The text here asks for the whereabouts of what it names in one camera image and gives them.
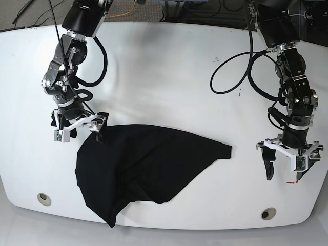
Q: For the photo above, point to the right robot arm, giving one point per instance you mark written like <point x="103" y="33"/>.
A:
<point x="69" y="92"/>

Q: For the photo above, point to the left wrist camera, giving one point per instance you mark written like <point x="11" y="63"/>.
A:
<point x="299" y="163"/>

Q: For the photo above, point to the left table grommet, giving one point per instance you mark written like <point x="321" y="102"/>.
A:
<point x="44" y="199"/>

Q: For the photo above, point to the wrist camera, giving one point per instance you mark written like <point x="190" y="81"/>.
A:
<point x="299" y="163"/>
<point x="62" y="135"/>

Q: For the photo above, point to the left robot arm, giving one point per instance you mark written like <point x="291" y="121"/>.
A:
<point x="294" y="107"/>

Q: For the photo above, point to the black t-shirt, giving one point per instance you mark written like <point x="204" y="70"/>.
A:
<point x="141" y="163"/>

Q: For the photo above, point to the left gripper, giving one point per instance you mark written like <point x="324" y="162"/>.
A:
<point x="293" y="145"/>

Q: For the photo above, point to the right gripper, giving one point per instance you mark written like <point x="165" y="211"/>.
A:
<point x="75" y="115"/>

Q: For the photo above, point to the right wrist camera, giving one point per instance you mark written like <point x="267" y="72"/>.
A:
<point x="62" y="135"/>

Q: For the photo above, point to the table grommet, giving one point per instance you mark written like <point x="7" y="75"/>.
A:
<point x="44" y="199"/>
<point x="268" y="214"/>

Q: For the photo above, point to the right table grommet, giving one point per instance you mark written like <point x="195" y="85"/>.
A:
<point x="268" y="214"/>

